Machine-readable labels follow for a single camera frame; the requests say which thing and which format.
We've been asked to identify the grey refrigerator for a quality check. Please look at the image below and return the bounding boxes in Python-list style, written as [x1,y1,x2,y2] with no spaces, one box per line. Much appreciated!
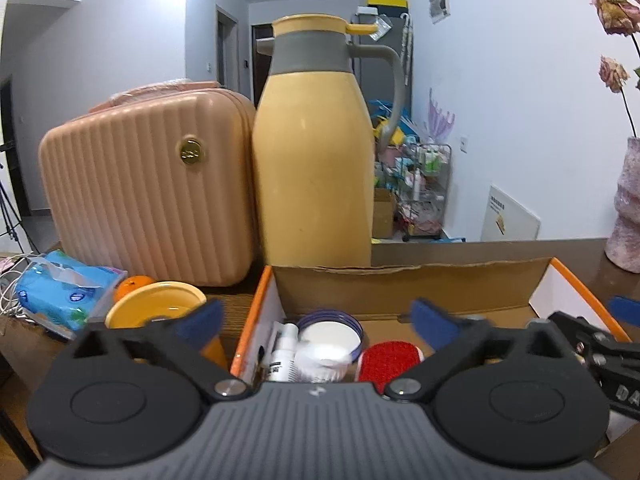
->
[352,7,413,111]

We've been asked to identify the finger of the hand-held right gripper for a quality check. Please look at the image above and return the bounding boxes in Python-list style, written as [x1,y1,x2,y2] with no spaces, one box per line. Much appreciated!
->
[607,296,640,318]
[547,311,632,362]

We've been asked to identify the large white ribbed cap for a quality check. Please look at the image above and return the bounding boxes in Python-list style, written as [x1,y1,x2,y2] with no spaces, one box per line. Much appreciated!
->
[294,341,353,383]

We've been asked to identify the blue tissue pack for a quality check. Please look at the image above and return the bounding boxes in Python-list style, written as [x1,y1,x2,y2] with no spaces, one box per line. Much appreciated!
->
[14,250,128,333]

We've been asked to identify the white cables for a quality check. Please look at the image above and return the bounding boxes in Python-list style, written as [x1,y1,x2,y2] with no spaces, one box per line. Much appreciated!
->
[0,255,31,318]

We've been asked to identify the colourful household clutter pile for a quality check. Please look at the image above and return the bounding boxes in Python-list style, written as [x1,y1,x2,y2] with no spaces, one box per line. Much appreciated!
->
[371,100,421,161]

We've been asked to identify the yellow black box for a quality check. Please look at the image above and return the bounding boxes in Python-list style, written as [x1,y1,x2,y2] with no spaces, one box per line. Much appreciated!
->
[366,0,410,15]

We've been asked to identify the white leaning board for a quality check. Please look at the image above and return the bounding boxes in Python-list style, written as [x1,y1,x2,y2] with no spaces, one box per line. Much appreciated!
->
[480,184,542,242]

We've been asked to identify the wire storage cart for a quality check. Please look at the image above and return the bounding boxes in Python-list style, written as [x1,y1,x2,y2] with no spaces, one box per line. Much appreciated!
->
[395,142,452,242]

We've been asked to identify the dried pink rose bouquet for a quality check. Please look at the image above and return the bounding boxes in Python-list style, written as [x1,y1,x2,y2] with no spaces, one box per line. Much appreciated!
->
[590,0,640,138]

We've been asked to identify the pink ribbed suitcase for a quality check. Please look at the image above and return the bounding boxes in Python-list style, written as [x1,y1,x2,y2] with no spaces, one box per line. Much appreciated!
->
[39,79,258,288]

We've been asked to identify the yellow ceramic mug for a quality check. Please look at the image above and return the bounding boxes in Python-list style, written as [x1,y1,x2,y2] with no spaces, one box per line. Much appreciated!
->
[104,281,231,368]

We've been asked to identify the dark brown door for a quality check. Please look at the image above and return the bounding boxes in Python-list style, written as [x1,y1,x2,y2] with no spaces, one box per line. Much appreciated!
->
[251,22,275,108]

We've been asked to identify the orange cardboard box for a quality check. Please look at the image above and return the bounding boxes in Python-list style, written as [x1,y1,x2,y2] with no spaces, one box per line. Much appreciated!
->
[229,256,640,466]

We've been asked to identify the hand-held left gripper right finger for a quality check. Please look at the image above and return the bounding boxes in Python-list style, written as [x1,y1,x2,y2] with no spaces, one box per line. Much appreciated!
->
[382,299,567,403]

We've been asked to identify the white folded umbrella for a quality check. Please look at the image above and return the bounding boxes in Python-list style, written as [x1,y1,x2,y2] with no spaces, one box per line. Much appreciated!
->
[400,12,416,91]

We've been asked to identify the black tripod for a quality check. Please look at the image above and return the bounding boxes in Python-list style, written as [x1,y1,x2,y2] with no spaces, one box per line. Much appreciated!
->
[0,142,41,256]

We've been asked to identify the brown cardboard carton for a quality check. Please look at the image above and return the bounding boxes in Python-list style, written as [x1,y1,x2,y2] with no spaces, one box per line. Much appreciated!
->
[372,187,397,240]

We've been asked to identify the pink textured vase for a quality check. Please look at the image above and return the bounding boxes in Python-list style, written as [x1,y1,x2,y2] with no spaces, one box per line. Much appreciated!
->
[605,136,640,275]

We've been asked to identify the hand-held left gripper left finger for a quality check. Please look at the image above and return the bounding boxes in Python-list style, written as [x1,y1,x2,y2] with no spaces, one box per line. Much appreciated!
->
[72,299,251,403]

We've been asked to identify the grey interior doorway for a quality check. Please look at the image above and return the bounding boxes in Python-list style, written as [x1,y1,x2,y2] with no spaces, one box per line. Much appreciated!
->
[215,4,241,93]

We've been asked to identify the yellow thermos jug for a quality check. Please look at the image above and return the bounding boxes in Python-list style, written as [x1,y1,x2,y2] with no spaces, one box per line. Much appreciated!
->
[251,15,403,268]

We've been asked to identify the purple wall decoration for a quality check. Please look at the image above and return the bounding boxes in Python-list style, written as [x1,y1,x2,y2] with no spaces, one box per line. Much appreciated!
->
[425,87,456,143]

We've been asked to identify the round tin with blue rim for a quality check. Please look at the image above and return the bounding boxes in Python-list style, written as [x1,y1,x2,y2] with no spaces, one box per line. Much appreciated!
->
[296,309,364,363]

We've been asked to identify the orange fruit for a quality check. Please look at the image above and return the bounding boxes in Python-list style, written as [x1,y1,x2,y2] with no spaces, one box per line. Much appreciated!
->
[114,275,156,303]

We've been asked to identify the small white spray bottle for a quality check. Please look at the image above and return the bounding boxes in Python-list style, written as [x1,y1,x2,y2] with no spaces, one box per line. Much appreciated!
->
[265,322,300,383]

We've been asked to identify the red lint brush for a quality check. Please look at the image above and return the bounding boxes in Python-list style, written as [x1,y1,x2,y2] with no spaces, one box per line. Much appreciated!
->
[357,340,426,396]

